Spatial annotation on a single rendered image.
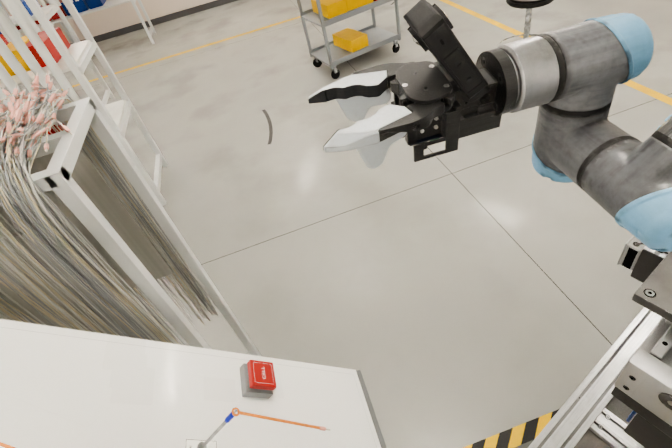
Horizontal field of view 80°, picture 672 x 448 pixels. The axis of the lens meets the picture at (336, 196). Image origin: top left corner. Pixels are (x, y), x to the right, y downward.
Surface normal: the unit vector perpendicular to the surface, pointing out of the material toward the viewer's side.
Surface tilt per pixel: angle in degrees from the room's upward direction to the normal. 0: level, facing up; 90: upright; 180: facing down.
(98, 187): 90
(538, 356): 0
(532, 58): 39
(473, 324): 0
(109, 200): 90
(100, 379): 49
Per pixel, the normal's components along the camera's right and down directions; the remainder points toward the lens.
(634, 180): -0.84, -0.29
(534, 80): 0.11, 0.33
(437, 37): 0.26, 0.72
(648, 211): -0.94, -0.05
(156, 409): 0.58, -0.72
